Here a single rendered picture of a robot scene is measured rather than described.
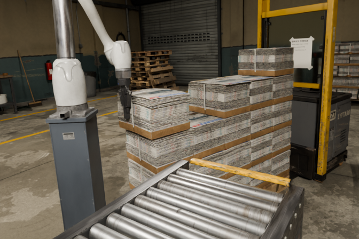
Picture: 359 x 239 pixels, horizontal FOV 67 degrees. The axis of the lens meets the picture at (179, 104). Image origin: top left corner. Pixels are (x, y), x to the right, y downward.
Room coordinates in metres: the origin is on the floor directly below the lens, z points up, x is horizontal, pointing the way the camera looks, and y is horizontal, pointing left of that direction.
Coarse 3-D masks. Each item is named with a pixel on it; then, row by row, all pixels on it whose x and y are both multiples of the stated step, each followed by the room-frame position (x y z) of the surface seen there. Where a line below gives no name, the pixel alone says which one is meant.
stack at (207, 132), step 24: (192, 120) 1.82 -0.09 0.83; (216, 120) 1.79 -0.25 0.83; (240, 120) 1.92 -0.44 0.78; (264, 120) 2.11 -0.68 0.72; (144, 144) 1.56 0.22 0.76; (168, 144) 1.52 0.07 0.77; (192, 144) 1.63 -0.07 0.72; (216, 144) 1.76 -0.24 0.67; (240, 144) 1.92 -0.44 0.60; (264, 144) 2.11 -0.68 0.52; (144, 168) 1.58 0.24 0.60; (192, 168) 1.63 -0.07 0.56; (264, 168) 2.11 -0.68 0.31
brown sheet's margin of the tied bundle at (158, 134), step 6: (174, 126) 1.52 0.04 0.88; (180, 126) 1.55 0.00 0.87; (186, 126) 1.58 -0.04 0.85; (138, 132) 1.52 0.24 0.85; (144, 132) 1.47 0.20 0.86; (150, 132) 1.42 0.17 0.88; (156, 132) 1.44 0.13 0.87; (162, 132) 1.47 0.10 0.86; (168, 132) 1.49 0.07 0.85; (174, 132) 1.52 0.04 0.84; (150, 138) 1.43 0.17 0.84; (156, 138) 1.44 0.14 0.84
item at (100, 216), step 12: (168, 168) 1.12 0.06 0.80; (156, 180) 1.01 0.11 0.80; (132, 192) 0.93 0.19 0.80; (144, 192) 0.94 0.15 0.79; (108, 204) 0.85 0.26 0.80; (120, 204) 0.85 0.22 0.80; (132, 204) 0.88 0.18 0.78; (96, 216) 0.79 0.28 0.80; (72, 228) 0.73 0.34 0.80; (84, 228) 0.73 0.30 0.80
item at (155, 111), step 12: (144, 96) 1.50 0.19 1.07; (156, 96) 1.49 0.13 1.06; (168, 96) 1.49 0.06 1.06; (180, 96) 1.55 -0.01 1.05; (144, 108) 1.46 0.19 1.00; (156, 108) 1.45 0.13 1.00; (168, 108) 1.50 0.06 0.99; (180, 108) 1.55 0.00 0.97; (144, 120) 1.46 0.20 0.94; (156, 120) 1.45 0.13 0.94; (168, 120) 1.50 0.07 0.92; (180, 120) 1.56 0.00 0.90
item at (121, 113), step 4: (156, 88) 1.84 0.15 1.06; (132, 92) 1.67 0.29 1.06; (136, 92) 1.66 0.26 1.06; (120, 100) 1.68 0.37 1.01; (120, 104) 1.68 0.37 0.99; (120, 108) 1.68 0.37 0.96; (120, 112) 1.67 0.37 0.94; (120, 116) 1.68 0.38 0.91; (120, 120) 1.69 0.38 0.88; (124, 120) 1.64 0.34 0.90; (128, 120) 1.60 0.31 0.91
